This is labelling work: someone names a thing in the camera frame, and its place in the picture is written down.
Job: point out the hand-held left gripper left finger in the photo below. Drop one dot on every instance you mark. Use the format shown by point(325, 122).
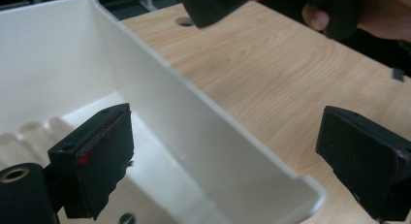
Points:
point(103, 159)

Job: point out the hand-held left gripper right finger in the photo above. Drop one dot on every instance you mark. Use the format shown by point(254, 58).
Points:
point(362, 166)

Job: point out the white plastic bin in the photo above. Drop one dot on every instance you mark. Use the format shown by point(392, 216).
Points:
point(64, 56)

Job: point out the white stand leg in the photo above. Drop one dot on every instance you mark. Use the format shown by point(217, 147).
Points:
point(148, 1)

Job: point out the small dark tab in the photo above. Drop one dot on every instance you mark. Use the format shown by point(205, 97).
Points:
point(398, 74)

